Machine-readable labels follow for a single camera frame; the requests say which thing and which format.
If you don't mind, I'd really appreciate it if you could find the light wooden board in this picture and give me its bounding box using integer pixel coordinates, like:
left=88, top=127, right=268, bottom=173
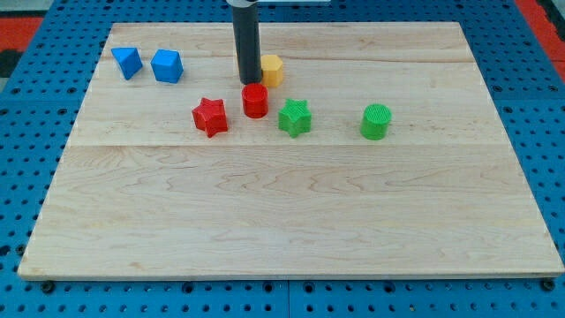
left=19, top=22, right=564, bottom=281

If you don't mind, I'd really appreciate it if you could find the red cylinder block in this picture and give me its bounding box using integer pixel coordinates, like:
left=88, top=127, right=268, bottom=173
left=241, top=83, right=268, bottom=118

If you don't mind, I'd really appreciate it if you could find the red star block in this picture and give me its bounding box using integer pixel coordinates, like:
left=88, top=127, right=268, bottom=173
left=192, top=97, right=229, bottom=138

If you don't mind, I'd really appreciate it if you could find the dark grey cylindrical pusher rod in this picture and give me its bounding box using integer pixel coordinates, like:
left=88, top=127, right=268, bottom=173
left=229, top=0, right=262, bottom=85

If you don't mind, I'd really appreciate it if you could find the green cylinder block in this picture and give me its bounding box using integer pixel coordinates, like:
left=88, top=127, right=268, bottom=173
left=360, top=103, right=392, bottom=140

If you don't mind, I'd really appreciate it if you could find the blue cube block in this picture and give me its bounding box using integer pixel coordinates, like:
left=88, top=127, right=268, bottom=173
left=151, top=49, right=184, bottom=84

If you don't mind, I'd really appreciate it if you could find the green star block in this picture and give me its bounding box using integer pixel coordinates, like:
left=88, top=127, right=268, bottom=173
left=278, top=99, right=312, bottom=138

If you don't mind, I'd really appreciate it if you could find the blue triangular prism block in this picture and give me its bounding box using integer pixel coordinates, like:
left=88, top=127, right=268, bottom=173
left=110, top=47, right=143, bottom=80

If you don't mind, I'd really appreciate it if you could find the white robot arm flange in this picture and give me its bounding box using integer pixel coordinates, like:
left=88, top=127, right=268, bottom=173
left=226, top=0, right=332, bottom=8

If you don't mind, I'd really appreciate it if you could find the yellow hexagon block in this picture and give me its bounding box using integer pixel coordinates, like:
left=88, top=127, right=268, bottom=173
left=260, top=55, right=283, bottom=87

